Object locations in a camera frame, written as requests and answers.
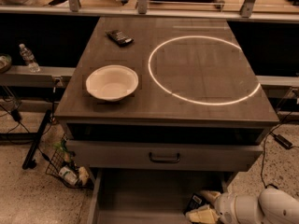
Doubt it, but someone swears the blue rxbar blueberry wrapper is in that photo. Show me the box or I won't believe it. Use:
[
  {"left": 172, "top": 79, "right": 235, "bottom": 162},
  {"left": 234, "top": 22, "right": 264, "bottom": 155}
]
[{"left": 183, "top": 193, "right": 207, "bottom": 214}]

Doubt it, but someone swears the wire basket with items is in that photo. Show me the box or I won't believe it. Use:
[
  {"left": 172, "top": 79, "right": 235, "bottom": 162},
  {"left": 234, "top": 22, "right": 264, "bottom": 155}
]
[{"left": 43, "top": 137, "right": 90, "bottom": 189}]

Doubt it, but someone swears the open middle drawer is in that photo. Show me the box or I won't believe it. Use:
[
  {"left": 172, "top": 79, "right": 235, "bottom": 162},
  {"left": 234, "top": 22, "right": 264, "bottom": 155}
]
[{"left": 87, "top": 169, "right": 235, "bottom": 224}]

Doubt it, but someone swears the grey side shelf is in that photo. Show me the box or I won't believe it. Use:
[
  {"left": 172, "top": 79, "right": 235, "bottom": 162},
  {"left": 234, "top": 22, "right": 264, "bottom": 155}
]
[{"left": 0, "top": 65, "right": 75, "bottom": 88}]

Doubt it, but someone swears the top drawer with black handle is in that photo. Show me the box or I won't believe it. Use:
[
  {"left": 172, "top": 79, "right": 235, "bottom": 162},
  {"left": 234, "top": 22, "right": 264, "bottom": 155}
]
[{"left": 66, "top": 140, "right": 263, "bottom": 172}]

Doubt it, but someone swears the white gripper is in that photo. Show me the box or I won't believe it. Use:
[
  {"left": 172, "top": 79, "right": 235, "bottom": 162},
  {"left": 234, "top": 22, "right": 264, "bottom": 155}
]
[{"left": 185, "top": 190, "right": 264, "bottom": 224}]

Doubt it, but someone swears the clear plastic water bottle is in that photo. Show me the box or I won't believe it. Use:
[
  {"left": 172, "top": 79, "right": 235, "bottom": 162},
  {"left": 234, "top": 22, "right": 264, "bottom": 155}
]
[{"left": 19, "top": 44, "right": 40, "bottom": 73}]

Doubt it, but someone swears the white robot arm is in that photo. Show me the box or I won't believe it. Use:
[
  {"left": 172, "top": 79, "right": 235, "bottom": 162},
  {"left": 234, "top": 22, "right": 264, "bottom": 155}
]
[{"left": 185, "top": 188, "right": 299, "bottom": 224}]

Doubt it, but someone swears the dark snack bar wrapper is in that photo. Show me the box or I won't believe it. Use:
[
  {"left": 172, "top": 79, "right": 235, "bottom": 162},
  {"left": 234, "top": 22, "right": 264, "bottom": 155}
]
[{"left": 107, "top": 30, "right": 134, "bottom": 47}]

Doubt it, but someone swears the white paper bowl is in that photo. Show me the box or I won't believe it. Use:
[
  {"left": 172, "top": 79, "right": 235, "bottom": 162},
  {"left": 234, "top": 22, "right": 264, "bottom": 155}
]
[{"left": 86, "top": 65, "right": 138, "bottom": 102}]

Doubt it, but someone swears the bowl on side shelf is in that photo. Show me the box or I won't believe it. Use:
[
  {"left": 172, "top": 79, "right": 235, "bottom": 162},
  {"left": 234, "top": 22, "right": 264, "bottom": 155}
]
[{"left": 0, "top": 54, "right": 12, "bottom": 74}]

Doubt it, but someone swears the metal railing frame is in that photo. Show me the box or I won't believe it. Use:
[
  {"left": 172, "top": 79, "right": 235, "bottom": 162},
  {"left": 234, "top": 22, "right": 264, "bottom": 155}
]
[{"left": 0, "top": 0, "right": 299, "bottom": 23}]

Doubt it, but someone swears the black stand leg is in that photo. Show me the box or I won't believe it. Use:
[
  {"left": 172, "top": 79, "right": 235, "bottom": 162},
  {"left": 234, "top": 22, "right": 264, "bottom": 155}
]
[{"left": 22, "top": 110, "right": 51, "bottom": 170}]

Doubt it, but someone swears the grey drawer cabinet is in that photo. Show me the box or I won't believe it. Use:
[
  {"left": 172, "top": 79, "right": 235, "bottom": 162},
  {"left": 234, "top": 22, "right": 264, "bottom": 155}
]
[{"left": 53, "top": 16, "right": 280, "bottom": 224}]

